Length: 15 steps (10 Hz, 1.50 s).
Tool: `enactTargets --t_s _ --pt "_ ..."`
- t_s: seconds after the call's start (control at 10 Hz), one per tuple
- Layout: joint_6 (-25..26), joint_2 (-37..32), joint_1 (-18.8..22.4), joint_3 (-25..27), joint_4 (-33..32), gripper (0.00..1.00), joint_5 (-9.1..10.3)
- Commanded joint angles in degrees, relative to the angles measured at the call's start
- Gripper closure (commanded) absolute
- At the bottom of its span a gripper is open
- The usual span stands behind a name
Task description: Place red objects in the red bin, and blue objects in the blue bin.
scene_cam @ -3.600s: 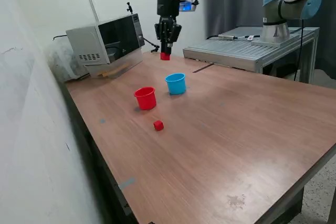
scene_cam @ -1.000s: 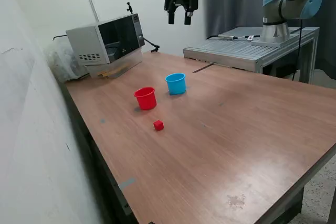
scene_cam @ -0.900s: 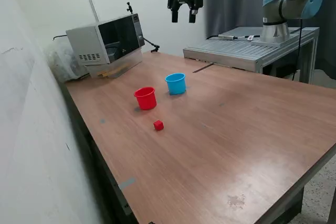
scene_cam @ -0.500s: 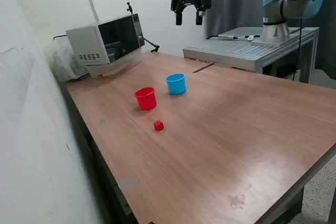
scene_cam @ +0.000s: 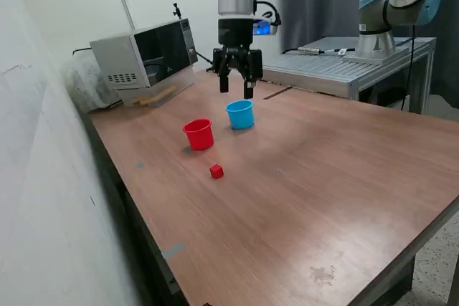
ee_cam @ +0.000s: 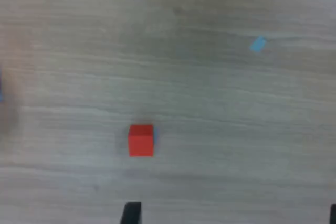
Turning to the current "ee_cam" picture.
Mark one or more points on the red cube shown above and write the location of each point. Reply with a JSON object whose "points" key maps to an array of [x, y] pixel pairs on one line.
{"points": [[141, 141]]}

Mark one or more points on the light blue tape piece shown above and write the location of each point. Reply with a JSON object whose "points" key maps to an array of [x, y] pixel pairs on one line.
{"points": [[257, 44], [156, 136]]}

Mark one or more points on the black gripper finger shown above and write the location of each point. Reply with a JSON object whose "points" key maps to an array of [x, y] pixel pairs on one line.
{"points": [[132, 214], [333, 214]]}

